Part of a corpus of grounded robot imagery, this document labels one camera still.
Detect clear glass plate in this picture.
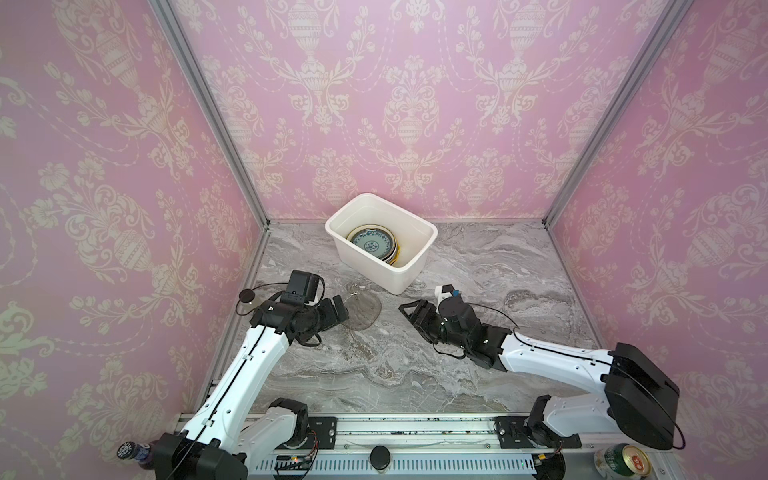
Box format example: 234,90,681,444
343,291,382,331

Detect cream plate with plant drawing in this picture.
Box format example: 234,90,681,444
346,223,400,265

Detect blue floral small plate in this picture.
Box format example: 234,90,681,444
350,226,397,259

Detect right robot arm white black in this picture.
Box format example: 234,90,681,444
399,292,686,451

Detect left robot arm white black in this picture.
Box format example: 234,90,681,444
153,270,349,479

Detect white plastic bin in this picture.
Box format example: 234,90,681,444
325,193,438,295

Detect small jar black lid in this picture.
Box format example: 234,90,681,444
235,287,259,316

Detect black round knob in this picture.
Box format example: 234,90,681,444
369,445,392,472

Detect green beer can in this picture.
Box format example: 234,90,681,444
593,443,652,480

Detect purple drink bottle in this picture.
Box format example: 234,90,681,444
116,441,154,470

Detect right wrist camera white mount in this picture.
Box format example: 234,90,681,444
435,284,461,305

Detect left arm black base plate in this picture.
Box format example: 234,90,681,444
278,416,338,450

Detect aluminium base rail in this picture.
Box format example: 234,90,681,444
248,413,629,479

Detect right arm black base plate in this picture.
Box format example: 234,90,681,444
493,416,582,449

